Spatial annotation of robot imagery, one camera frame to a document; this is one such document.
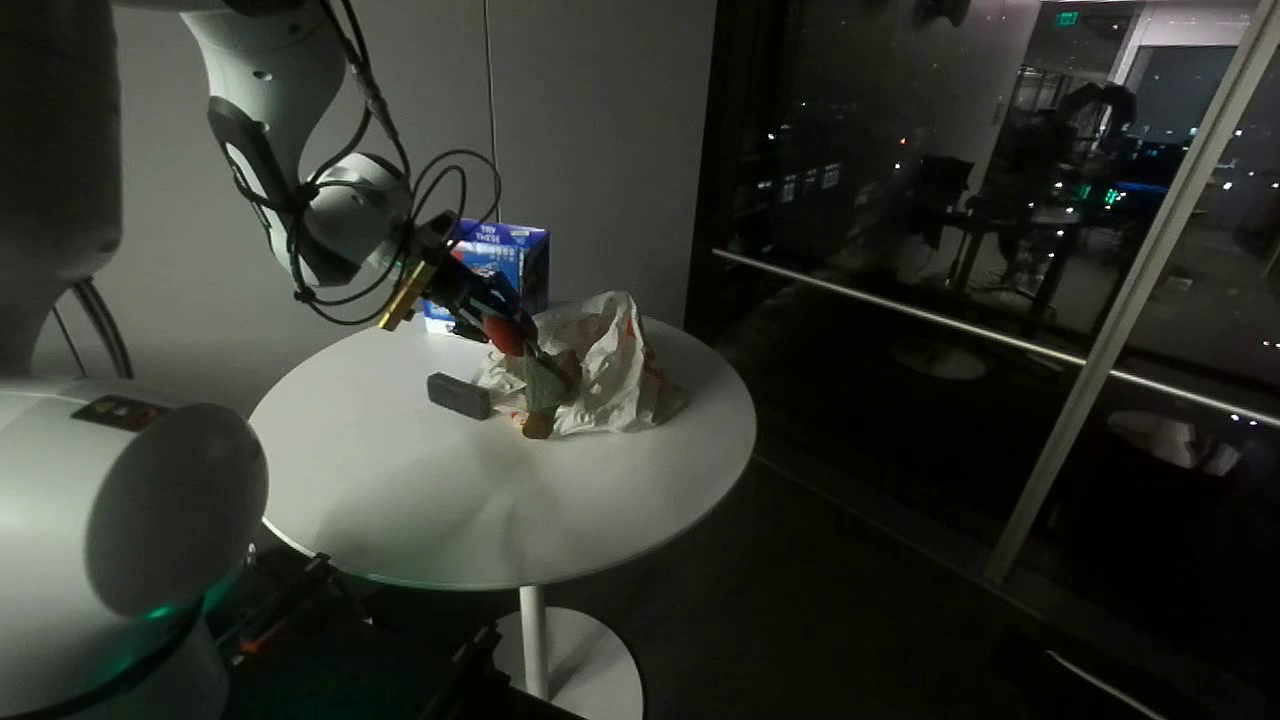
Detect white plastic bag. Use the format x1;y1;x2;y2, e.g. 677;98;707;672
477;293;688;442

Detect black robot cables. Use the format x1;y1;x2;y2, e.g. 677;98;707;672
211;0;508;331

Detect brown plush toy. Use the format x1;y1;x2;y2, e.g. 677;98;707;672
523;362;570;442

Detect gold wrist camera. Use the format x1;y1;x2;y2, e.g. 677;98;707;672
376;260;434;331

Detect blue snack pack box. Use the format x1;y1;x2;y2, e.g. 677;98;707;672
429;214;549;314

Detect round white table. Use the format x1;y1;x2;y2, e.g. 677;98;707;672
252;322;754;720

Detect red plush tomato toy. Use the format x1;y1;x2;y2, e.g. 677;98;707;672
479;322;527;358

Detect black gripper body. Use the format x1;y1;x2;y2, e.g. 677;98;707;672
414;227;508;338

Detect white window frame post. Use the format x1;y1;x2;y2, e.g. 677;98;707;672
985;0;1280;585

